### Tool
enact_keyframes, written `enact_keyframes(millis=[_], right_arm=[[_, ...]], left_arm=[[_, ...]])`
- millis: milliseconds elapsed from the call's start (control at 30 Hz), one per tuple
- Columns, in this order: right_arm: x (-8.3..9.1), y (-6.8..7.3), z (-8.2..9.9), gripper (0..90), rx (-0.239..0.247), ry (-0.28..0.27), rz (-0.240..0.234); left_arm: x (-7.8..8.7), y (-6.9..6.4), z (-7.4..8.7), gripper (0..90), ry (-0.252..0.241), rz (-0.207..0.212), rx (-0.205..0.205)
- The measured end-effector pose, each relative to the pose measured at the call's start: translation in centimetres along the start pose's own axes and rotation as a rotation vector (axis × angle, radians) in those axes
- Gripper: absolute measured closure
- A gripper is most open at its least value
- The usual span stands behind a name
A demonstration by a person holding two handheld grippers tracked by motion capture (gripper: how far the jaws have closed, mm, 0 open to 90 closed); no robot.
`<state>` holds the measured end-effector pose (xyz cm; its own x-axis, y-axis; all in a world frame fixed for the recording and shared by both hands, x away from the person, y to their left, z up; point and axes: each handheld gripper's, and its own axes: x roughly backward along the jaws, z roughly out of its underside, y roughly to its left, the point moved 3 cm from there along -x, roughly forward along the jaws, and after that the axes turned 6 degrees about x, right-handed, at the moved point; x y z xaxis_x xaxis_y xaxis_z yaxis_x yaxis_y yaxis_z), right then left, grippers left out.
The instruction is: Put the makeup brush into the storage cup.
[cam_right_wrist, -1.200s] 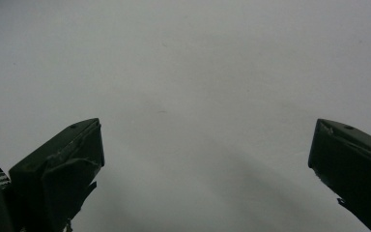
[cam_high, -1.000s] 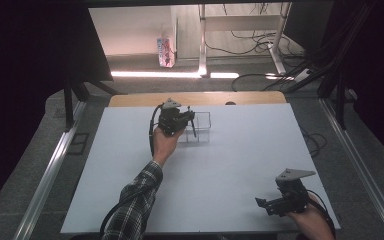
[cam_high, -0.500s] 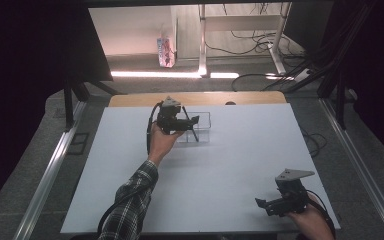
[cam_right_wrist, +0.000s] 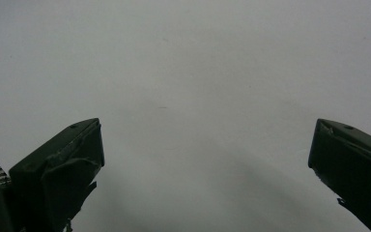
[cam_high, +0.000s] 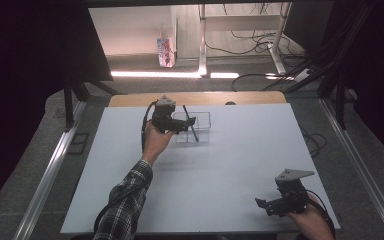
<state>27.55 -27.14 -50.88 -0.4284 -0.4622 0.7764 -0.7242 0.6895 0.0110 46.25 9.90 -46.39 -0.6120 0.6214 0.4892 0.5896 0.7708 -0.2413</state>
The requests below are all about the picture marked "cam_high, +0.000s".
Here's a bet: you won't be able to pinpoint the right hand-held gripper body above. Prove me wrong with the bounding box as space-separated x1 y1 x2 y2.
265 168 316 218

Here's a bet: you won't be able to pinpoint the white desk frame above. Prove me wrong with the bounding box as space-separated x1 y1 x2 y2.
198 3 293 78

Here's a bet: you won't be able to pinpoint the white table board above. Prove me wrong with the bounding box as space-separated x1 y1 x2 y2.
60 103 341 234

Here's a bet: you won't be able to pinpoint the black curtain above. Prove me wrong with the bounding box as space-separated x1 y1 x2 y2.
333 0 384 168
0 0 114 214

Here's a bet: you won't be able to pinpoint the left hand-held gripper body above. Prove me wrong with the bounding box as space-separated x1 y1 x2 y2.
151 95 189 135

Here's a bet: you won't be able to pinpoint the right hand-held gripper cable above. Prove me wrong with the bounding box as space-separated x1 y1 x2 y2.
304 189 337 239

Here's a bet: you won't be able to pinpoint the black looped floor cable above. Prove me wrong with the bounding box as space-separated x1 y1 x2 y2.
230 72 294 93

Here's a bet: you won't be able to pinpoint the person's left hand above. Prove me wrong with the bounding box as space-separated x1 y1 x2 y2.
141 120 176 166

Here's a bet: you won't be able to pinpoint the black pen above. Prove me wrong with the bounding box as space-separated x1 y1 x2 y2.
182 105 200 143

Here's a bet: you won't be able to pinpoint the black metal stand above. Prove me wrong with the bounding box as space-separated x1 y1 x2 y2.
316 66 348 131
63 78 121 131

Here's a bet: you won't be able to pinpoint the printed carton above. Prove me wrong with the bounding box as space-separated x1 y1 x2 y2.
156 33 177 69

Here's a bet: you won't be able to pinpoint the white power strip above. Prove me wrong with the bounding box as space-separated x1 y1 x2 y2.
293 68 314 83

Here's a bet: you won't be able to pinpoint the wooden table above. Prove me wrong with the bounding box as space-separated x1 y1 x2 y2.
108 91 287 108

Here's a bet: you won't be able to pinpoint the clear plastic divided container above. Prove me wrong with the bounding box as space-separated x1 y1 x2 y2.
173 111 212 144

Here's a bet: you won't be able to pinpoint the person's right hand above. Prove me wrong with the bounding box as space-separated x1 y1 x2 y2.
285 192 336 240

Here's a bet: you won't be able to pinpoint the thin black cable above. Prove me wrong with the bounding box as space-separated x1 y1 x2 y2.
299 126 328 158

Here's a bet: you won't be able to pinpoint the aluminium rail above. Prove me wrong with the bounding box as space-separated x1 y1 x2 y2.
318 98 384 240
13 101 88 240

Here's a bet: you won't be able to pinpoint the left hand-held gripper cable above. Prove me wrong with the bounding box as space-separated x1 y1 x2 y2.
93 99 159 236

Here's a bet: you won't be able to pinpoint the bright light strip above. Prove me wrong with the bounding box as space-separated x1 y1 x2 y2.
110 70 239 80

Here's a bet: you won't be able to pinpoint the hand-held gripper cable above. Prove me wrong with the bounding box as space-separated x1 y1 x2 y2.
304 189 337 239
93 99 159 236

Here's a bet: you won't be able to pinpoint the tangled black floor cables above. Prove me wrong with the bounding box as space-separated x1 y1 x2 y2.
204 3 306 68

